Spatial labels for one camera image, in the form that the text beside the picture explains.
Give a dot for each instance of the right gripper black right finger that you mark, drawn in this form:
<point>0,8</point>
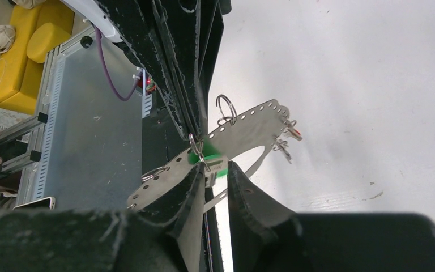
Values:
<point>267,236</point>

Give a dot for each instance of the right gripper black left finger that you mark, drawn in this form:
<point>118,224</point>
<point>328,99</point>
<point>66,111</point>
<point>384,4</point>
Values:
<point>165,236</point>

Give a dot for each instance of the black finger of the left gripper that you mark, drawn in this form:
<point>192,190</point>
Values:
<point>210,34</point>
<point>163,36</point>

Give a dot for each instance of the green tagged key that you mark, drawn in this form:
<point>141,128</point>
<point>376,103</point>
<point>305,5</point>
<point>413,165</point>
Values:
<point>216,164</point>

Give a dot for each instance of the red tagged key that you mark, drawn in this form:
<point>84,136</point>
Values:
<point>294,133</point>

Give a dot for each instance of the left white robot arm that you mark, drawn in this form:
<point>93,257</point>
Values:
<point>91,11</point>

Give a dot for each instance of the white smartphone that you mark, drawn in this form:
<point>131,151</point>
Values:
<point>42,203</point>

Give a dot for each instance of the yellow sofa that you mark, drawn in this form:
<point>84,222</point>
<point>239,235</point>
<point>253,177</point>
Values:
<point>37,31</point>

